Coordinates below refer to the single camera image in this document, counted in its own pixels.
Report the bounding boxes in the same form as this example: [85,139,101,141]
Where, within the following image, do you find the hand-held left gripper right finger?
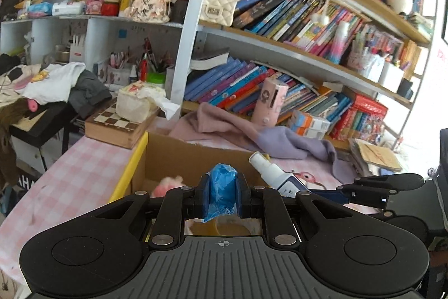
[236,174,367,248]

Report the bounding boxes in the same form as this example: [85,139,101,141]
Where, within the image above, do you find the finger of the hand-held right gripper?
[314,173,426,213]

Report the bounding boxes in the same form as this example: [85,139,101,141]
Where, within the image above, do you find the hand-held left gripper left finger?
[80,174,211,248]

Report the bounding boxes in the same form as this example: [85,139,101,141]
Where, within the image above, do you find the blue plastic bag roll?
[204,163,239,223]

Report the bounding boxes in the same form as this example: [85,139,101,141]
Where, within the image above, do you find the pink plush toy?
[151,175,186,198]

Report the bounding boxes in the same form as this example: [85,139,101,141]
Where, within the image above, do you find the white spray bottle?
[248,151,310,198]

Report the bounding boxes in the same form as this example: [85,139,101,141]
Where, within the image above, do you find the yellow cardboard box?
[108,131,274,237]

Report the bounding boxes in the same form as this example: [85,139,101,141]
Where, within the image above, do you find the small black container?
[397,78,414,98]

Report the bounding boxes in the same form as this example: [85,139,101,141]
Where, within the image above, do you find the stack of loose papers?
[348,138,384,178]

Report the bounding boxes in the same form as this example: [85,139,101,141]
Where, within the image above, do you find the brown paper envelope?
[353,138,403,173]

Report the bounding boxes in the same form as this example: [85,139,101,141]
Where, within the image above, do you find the orange white medicine box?
[289,124,328,140]
[292,110,331,131]

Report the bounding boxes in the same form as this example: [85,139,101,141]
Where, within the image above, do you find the pink and lilac cloth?
[170,102,338,179]

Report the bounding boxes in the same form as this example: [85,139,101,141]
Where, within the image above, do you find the red boxed book set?
[331,92,389,142]

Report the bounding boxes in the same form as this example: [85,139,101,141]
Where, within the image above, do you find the pink cylindrical bottle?
[251,78,288,127]

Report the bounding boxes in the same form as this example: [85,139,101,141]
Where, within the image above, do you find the row of blue children's books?
[184,52,352,126]

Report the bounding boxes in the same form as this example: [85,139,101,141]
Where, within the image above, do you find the wooden chessboard box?
[85,99,160,150]

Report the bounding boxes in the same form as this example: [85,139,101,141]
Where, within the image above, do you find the cream tissue box cover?
[115,82,181,124]

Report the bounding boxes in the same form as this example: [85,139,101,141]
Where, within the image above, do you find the green pot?
[146,71,167,84]

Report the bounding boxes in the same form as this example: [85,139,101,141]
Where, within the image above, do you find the white box with markers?
[378,54,405,93]

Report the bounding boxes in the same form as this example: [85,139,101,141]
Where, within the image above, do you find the pink checked printed tablecloth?
[0,115,382,299]

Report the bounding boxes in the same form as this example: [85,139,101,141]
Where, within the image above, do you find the clear pen holder with pens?
[348,33,386,82]

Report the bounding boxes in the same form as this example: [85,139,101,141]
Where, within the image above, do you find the white pen box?
[107,50,135,84]

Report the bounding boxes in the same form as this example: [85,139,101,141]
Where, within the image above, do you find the pink white gradient bottle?
[327,20,351,65]

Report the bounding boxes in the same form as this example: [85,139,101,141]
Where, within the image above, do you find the row of yellow slim books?
[399,40,422,75]

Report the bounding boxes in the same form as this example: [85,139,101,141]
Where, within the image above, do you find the dark grey garment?
[68,69,113,119]

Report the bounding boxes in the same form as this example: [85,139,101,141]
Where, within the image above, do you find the white metal bookshelf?
[170,0,438,159]

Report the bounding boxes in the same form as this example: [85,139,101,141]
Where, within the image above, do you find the row of colourful slim books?
[231,0,372,56]

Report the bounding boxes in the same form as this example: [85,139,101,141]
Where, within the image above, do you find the white quilted handbag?
[199,0,238,27]

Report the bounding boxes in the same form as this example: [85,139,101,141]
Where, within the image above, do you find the white printed t-shirt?
[21,62,86,105]

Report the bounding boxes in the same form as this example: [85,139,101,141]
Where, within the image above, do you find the white box with red label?
[69,34,86,63]

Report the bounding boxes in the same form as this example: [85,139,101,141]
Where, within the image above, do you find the white side shelf unit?
[0,15,184,103]

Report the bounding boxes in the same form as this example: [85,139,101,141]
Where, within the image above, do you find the red and cream round doll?
[101,0,121,17]

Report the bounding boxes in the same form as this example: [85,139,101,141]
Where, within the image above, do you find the small pink toy box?
[86,0,104,15]

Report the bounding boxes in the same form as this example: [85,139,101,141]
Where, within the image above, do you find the white wrapped pack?
[52,1,85,16]

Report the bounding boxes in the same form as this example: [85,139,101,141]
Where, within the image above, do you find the black garment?
[0,54,20,69]

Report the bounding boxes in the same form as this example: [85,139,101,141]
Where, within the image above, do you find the blue tissue pack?
[27,1,53,17]

